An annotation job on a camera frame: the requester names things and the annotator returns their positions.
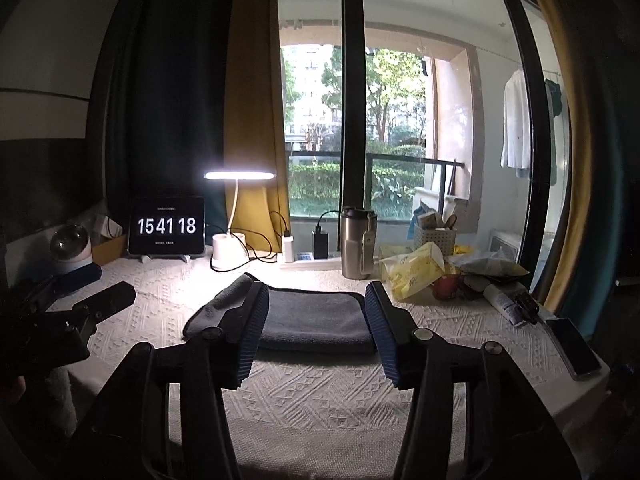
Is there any white cream tube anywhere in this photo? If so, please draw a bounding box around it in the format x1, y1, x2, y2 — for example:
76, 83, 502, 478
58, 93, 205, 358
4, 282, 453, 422
482, 282, 527, 327

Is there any white textured tablecloth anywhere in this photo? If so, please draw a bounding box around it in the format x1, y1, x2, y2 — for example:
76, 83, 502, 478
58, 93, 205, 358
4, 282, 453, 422
47, 255, 612, 480

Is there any white tablet stand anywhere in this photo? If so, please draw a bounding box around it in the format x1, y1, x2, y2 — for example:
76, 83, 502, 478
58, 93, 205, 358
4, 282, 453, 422
137, 252, 194, 264

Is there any mustard yellow curtain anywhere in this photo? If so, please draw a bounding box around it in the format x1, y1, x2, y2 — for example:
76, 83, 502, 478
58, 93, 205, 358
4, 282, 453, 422
514, 0, 603, 313
223, 0, 292, 262

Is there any black balcony railing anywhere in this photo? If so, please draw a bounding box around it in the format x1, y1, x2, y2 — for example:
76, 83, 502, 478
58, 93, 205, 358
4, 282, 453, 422
285, 149, 467, 212

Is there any dark green curtain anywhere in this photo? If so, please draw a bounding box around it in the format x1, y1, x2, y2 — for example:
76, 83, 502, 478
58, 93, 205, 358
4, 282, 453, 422
106, 0, 237, 241

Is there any smartphone in clear case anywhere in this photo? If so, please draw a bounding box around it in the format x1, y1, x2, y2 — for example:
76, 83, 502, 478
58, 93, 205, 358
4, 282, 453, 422
544, 317, 603, 382

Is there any teal hanging garment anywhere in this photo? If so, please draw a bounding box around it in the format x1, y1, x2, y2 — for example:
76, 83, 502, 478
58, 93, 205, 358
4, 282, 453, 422
544, 78, 564, 117

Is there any white slotted basket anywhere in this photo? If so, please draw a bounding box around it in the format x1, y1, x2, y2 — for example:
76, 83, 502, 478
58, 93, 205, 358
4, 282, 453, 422
413, 221, 459, 257

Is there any white box appliance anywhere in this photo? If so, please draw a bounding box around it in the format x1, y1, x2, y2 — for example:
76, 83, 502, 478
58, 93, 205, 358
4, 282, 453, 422
487, 229, 524, 264

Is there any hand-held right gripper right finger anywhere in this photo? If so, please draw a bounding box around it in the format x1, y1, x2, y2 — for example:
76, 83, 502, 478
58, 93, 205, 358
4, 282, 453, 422
364, 281, 583, 480

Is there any dark grey towel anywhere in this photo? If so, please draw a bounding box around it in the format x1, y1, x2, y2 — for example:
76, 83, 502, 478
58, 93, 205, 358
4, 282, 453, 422
182, 272, 379, 356

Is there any white desk lamp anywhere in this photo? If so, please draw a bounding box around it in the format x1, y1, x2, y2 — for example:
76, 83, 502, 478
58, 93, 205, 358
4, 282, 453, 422
203, 169, 277, 274

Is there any steel travel tumbler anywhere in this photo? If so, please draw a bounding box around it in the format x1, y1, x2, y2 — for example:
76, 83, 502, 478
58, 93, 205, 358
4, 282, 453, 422
340, 205, 377, 280

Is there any black tablet clock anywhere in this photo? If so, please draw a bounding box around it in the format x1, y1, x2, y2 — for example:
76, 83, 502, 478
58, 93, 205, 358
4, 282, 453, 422
128, 196, 206, 256

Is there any blue pouch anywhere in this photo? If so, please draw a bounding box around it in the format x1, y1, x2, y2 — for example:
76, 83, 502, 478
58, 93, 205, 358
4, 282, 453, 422
52, 262, 104, 297

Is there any red cup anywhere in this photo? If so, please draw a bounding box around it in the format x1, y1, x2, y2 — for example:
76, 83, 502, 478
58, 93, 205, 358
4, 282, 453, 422
432, 266, 464, 301

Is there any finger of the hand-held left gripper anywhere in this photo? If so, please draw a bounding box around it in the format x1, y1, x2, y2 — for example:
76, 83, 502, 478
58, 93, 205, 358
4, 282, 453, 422
71, 281, 137, 334

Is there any white power strip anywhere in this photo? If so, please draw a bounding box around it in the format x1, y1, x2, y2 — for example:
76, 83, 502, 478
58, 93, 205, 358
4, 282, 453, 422
277, 252, 347, 271

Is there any black charger cable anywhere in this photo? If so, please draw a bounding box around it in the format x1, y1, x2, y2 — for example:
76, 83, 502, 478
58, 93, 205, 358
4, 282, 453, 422
317, 209, 346, 233

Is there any white round dome camera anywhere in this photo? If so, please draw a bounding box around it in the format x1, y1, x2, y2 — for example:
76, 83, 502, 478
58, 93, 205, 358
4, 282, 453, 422
49, 224, 95, 274

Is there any yellow tissue packet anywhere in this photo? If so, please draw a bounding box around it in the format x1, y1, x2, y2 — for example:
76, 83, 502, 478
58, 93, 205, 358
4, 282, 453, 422
379, 242, 446, 304

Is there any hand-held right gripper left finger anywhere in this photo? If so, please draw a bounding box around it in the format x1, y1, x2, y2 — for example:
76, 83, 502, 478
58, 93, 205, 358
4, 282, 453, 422
67, 281, 271, 480

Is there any white hanging shirt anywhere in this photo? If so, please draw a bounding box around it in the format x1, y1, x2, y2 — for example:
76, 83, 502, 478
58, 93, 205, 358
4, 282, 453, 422
501, 68, 532, 179

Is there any crumpled snack bag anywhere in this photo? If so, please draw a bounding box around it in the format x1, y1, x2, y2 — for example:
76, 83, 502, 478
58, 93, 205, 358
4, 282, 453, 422
446, 247, 530, 279

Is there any brown cardboard box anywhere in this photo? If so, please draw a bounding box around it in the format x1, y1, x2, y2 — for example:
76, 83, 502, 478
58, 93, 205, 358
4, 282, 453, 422
92, 234, 129, 266

